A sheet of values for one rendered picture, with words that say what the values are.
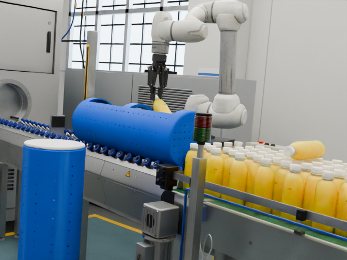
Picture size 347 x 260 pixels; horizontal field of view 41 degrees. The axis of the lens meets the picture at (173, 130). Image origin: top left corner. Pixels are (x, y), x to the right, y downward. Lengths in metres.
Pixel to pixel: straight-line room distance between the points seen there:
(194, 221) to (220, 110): 1.21
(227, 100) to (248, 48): 2.55
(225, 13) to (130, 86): 2.01
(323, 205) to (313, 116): 3.32
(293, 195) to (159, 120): 0.80
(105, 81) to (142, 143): 2.64
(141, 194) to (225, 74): 0.93
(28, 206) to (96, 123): 0.64
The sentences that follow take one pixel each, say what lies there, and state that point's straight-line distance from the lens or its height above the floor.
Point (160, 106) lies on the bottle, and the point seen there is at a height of 1.24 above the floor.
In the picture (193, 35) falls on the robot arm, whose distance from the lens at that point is 2.27.
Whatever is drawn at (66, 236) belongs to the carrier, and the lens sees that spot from 2.21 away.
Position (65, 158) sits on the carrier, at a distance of 2.10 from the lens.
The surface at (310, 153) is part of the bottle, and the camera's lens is 1.80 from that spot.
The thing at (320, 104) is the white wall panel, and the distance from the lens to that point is 4.85.
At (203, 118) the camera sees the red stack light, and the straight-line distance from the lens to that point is 1.60.
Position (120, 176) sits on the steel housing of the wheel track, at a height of 0.86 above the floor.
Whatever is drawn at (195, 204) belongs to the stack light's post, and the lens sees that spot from 1.65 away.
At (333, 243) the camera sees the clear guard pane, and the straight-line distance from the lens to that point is 1.47.
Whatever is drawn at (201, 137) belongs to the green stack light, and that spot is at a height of 1.17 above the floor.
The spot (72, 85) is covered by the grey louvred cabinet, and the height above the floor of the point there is 1.25.
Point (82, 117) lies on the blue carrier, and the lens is 2.69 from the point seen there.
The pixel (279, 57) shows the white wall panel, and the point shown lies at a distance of 5.07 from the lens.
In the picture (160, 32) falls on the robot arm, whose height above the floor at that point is 1.60.
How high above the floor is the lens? 1.35
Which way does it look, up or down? 6 degrees down
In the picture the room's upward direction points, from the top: 4 degrees clockwise
